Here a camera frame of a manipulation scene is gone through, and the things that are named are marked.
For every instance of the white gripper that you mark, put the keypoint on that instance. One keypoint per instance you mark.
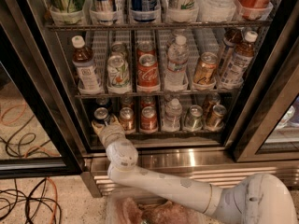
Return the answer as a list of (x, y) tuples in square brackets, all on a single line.
[(109, 131)]

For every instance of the blue pepsi can front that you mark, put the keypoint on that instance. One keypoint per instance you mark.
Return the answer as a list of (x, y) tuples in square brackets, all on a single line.
[(102, 116)]

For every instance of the blue pepsi can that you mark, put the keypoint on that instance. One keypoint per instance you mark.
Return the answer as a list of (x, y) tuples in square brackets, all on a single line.
[(102, 116), (104, 102)]

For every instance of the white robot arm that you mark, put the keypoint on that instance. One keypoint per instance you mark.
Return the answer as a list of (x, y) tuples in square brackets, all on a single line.
[(258, 199)]

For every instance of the blue pepsi can rear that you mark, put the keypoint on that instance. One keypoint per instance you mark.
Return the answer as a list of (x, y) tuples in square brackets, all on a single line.
[(104, 102)]

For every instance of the red coke can bottom front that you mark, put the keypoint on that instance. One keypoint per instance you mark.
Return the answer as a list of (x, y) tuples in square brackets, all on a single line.
[(148, 119)]

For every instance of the red coke can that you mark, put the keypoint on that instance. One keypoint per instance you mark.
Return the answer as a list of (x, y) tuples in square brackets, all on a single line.
[(148, 119), (147, 101)]

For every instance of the red coke can bottom rear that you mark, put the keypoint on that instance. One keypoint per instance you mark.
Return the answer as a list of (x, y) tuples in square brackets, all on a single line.
[(147, 101)]

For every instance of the white green can middle front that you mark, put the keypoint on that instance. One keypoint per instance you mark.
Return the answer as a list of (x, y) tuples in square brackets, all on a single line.
[(118, 71)]

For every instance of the white green can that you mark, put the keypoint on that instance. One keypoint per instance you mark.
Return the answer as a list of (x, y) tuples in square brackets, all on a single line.
[(119, 48), (118, 71)]

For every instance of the water bottle bottom shelf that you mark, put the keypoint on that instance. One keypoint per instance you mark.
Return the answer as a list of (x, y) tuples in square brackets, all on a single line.
[(172, 115)]

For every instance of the water bottle shelf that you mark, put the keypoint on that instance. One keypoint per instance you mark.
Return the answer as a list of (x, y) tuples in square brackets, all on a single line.
[(172, 115), (217, 10)]

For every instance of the red coca-cola can middle front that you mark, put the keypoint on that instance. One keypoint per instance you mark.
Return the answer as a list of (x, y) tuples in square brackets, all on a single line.
[(147, 71)]

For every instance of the red coca-cola can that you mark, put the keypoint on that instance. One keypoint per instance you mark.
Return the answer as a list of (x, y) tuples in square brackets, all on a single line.
[(147, 71), (145, 47)]

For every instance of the glass fridge door left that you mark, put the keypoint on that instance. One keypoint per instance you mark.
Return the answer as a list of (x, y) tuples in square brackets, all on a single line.
[(39, 135)]

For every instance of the glass fridge door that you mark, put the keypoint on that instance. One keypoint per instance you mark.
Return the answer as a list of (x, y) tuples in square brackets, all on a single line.
[(261, 129), (39, 135)]

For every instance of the white green can middle rear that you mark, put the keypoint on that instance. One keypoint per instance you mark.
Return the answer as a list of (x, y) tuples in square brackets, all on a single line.
[(119, 48)]

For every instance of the red coca-cola can middle rear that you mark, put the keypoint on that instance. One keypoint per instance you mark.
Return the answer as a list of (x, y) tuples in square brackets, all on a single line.
[(145, 47)]

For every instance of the green silver can bottom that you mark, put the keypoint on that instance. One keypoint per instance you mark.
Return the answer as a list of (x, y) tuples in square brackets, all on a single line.
[(193, 118)]

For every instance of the gold can bottom right rear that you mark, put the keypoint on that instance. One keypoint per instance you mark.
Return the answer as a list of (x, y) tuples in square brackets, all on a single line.
[(211, 99)]

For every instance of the gold can middle shelf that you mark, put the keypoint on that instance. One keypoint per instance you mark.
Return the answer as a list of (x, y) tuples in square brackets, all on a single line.
[(205, 68)]

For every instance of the steel fridge base grille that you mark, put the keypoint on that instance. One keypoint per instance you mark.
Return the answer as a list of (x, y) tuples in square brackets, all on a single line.
[(204, 164)]

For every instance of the glass fridge door right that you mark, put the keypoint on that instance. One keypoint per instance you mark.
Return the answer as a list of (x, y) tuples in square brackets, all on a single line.
[(261, 129)]

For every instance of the water bottle top shelf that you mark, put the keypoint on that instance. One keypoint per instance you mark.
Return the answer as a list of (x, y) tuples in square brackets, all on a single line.
[(217, 10)]

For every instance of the tea bottle middle left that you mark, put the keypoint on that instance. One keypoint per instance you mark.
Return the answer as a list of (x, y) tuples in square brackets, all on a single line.
[(83, 60)]

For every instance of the tea bottle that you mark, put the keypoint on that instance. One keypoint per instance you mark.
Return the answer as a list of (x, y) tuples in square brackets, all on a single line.
[(83, 60), (240, 60), (231, 38)]

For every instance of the water bottle middle front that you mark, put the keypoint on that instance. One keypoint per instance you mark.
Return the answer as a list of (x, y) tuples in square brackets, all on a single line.
[(177, 57)]

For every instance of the clear plastic food container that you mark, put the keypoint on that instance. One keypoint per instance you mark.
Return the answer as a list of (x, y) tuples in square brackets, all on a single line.
[(136, 206)]

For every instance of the water bottle middle rear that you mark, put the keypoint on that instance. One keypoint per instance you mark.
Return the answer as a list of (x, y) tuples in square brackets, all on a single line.
[(174, 36)]

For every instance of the tea bottle middle right front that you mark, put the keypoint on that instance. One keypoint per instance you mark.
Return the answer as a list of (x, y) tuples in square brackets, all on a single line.
[(240, 60)]

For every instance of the tea bottle middle right rear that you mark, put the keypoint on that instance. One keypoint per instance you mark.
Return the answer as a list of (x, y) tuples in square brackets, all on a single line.
[(231, 38)]

